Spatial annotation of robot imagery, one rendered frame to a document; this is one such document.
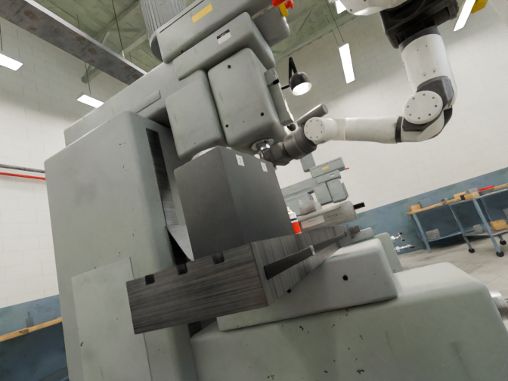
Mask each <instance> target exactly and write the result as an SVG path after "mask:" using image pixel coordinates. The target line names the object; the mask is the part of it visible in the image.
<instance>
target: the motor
mask: <svg viewBox="0 0 508 381"><path fill-rule="evenodd" d="M140 3H141V9H142V12H143V15H144V22H145V25H146V28H147V34H148V38H149V41H150V47H151V51H152V53H153V55H154V56H155V57H156V58H157V59H158V60H161V61H162V62H163V59H162V55H161V52H160V47H159V43H158V40H157V37H156V31H157V30H158V29H159V28H160V27H161V26H163V25H164V24H166V23H167V22H169V21H170V20H171V19H172V18H173V17H175V16H176V15H178V14H179V13H181V12H182V11H183V10H184V9H185V8H187V5H186V3H185V0H140Z"/></svg>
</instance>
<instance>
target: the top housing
mask: <svg viewBox="0 0 508 381"><path fill-rule="evenodd" d="M272 2H273V1H272V0H196V1H195V2H194V3H193V4H191V5H190V6H188V7H187V8H185V9H184V10H183V11H182V12H181V13H179V14H178V15H176V16H175V17H173V18H172V19H171V20H170V21H169V22H167V23H166V24H164V25H163V26H161V27H160V28H159V29H158V30H157V31H156V37H157V40H158V43H159V47H160V52H161V55H162V59H163V62H164V63H165V64H168V63H169V62H171V61H172V60H174V59H175V58H177V57H178V56H180V55H181V54H183V53H185V52H186V51H187V50H189V49H190V48H192V47H194V46H195V45H196V44H197V43H199V42H201V41H202V40H204V39H205V38H206V37H208V36H210V35H211V34H213V33H214V32H215V31H217V30H218V29H220V28H222V27H223V26H224V25H226V24H227V23H229V22H231V21H232V20H233V19H234V18H236V17H238V16H239V15H241V14H242V13H244V12H246V13H248V14H249V15H250V16H252V15H254V14H256V13H258V12H259V11H260V10H262V9H263V8H265V7H267V6H268V5H270V4H271V3H272ZM253 22H254V23H255V25H256V26H257V28H258V29H259V32H260V33H261V34H262V36H263V37H264V39H265V41H266V42H267V43H268V46H269V47H270V48H271V47H273V46H275V45H276V44H278V43H279V42H282V41H283V40H284V39H286V38H288V37H289V35H290V29H289V27H288V25H287V21H286V19H285V17H283V15H282V13H281V11H280V9H279V6H277V7H273V8H271V9H269V10H268V11H266V12H265V13H264V14H262V15H260V16H258V17H257V18H256V19H254V20H253Z"/></svg>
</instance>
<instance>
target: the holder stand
mask: <svg viewBox="0 0 508 381"><path fill-rule="evenodd" d="M174 174H175V180H176V184H177V187H178V193H179V196H180V200H181V206H182V209H183V213H184V219H185V223H186V226H187V232H188V236H189V239H190V245H191V249H192V253H193V256H194V260H196V259H200V258H203V257H206V256H210V255H213V254H216V253H220V252H223V251H225V250H227V249H231V248H234V247H237V246H241V245H243V244H246V243H251V242H256V241H260V240H267V239H271V238H275V237H283V236H287V235H292V234H295V232H294V230H293V225H292V222H291V220H290V216H289V213H288V211H287V206H286V204H285V201H284V198H283V194H282V192H281V189H280V185H279V182H278V180H277V176H276V173H275V170H274V166H273V163H271V162H269V161H266V160H262V159H259V158H257V157H255V156H250V155H247V154H245V153H241V152H237V151H235V150H232V149H231V148H229V147H221V146H216V147H214V148H210V149H207V150H204V151H201V152H199V153H198V154H196V155H195V156H193V158H192V160H191V161H190V162H188V163H186V164H184V165H183V166H180V167H179V168H177V169H175V170H174Z"/></svg>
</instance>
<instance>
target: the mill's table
mask: <svg viewBox="0 0 508 381"><path fill-rule="evenodd" d="M351 239H352V236H351V233H350V230H349V229H348V225H340V226H336V227H331V228H324V229H320V230H315V231H308V232H304V233H299V234H292V235H287V236H283V237H275V238H271V239H267V240H260V241H256V242H251V243H246V244H243V245H241V246H237V247H234V248H231V249H227V250H225V251H223V252H220V253H216V254H213V255H210V256H206V257H203V258H200V259H196V260H193V261H191V262H187V264H183V265H177V266H175V267H172V268H167V269H165V270H162V271H158V272H156V273H154V274H149V275H146V276H143V277H139V278H136V279H134V280H130V281H127V282H126V283H125V284H126V289H127V293H128V298H129V306H130V311H131V316H132V324H133V329H134V333H135V335H136V334H140V333H146V332H150V331H154V330H161V329H165V328H168V327H175V326H178V325H182V324H189V323H193V322H197V321H203V320H207V319H211V318H217V317H221V316H225V315H229V314H235V313H239V312H243V311H249V310H253V309H257V308H264V307H267V306H269V305H270V304H271V303H272V302H274V301H275V300H276V299H278V298H279V297H280V296H282V295H283V294H284V293H285V292H286V291H287V290H289V289H290V288H291V287H293V286H294V285H295V284H296V283H298V282H299V281H300V280H301V279H302V278H304V277H305V276H306V275H307V274H309V273H310V272H311V271H313V270H314V269H315V268H316V267H317V266H319V265H320V264H321V263H322V262H324V261H325V260H326V259H328V258H329V257H330V256H331V255H332V254H334V253H335V252H336V251H337V250H339V249H340V248H341V247H343V246H344V245H345V244H347V242H349V241H350V240H351Z"/></svg>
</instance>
